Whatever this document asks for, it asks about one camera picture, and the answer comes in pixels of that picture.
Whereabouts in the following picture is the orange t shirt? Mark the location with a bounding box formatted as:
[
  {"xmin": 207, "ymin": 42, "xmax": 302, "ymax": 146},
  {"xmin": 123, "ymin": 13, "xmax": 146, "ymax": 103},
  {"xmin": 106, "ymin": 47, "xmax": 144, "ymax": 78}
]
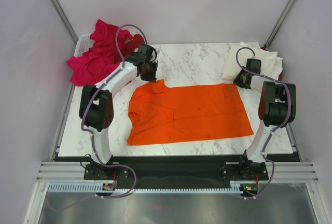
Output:
[{"xmin": 128, "ymin": 80, "xmax": 254, "ymax": 146}]

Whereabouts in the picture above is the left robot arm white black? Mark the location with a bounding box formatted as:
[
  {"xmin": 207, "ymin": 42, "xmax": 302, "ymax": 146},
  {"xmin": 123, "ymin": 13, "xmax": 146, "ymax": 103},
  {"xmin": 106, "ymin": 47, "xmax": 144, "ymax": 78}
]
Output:
[{"xmin": 79, "ymin": 44, "xmax": 158, "ymax": 179}]

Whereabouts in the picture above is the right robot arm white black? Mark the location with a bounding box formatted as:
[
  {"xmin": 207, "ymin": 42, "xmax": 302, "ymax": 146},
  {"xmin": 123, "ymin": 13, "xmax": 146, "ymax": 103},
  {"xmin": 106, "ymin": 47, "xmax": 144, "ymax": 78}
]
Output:
[{"xmin": 234, "ymin": 58, "xmax": 296, "ymax": 179}]

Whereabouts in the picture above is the dark red t shirt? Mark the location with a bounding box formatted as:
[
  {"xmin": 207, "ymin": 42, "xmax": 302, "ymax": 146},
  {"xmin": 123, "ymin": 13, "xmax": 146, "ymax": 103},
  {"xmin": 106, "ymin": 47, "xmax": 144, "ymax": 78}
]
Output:
[{"xmin": 119, "ymin": 34, "xmax": 145, "ymax": 57}]

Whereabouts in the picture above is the folded cream t shirt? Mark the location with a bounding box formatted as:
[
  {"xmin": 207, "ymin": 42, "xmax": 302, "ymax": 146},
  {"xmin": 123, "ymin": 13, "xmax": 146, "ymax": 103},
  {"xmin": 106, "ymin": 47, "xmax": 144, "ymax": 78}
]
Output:
[{"xmin": 222, "ymin": 42, "xmax": 278, "ymax": 81}]

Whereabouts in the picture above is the folded white t shirt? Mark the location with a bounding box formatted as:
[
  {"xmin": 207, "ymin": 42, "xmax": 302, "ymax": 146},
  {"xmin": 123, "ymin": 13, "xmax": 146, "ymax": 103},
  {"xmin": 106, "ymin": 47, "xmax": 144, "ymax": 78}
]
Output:
[{"xmin": 270, "ymin": 57, "xmax": 283, "ymax": 80}]

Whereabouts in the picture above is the pink red t shirt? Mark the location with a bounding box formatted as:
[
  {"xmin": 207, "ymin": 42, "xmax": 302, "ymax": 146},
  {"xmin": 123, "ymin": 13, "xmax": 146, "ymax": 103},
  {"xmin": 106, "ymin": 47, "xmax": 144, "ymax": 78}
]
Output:
[{"xmin": 66, "ymin": 19, "xmax": 144, "ymax": 87}]

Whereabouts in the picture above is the white laundry basket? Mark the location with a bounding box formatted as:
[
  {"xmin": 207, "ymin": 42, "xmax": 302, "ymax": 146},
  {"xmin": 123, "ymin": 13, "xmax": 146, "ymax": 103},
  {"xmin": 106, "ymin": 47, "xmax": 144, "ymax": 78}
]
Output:
[{"xmin": 67, "ymin": 27, "xmax": 134, "ymax": 72}]

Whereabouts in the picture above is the aluminium cross extrusion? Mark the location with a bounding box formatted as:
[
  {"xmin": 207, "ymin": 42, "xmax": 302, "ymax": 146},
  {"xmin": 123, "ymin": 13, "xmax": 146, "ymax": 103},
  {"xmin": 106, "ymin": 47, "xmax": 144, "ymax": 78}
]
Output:
[{"xmin": 37, "ymin": 162, "xmax": 319, "ymax": 183}]

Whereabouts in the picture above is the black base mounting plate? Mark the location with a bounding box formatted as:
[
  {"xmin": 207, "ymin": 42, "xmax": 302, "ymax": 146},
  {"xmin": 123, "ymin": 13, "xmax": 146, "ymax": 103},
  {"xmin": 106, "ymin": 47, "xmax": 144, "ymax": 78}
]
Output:
[{"xmin": 84, "ymin": 155, "xmax": 269, "ymax": 189}]

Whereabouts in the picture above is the left aluminium side rail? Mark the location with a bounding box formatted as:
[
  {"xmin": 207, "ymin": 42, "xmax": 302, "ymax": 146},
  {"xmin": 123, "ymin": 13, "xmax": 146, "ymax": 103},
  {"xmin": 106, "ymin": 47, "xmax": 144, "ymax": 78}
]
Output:
[{"xmin": 49, "ymin": 84, "xmax": 75, "ymax": 161}]

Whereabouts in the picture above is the white slotted cable duct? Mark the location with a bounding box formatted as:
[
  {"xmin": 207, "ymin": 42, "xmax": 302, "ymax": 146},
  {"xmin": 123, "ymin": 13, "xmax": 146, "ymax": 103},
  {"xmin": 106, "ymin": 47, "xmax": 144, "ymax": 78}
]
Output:
[{"xmin": 47, "ymin": 181, "xmax": 258, "ymax": 194}]

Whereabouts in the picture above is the right aluminium frame post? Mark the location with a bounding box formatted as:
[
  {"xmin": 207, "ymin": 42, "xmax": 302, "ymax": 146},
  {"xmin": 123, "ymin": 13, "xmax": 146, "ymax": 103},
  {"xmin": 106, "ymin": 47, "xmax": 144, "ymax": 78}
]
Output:
[{"xmin": 262, "ymin": 0, "xmax": 297, "ymax": 50}]

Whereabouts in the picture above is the aluminium frame post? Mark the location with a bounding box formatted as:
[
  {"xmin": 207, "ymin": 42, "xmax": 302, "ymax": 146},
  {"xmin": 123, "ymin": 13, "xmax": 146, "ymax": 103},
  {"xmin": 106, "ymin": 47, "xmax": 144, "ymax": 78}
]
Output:
[
  {"xmin": 262, "ymin": 0, "xmax": 297, "ymax": 50},
  {"xmin": 50, "ymin": 0, "xmax": 78, "ymax": 44}
]

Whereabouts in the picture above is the left aluminium frame post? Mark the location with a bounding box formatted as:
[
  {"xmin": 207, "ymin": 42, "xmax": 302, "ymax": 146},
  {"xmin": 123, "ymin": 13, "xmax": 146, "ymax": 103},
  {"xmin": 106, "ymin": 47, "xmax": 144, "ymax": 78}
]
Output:
[{"xmin": 50, "ymin": 0, "xmax": 78, "ymax": 44}]

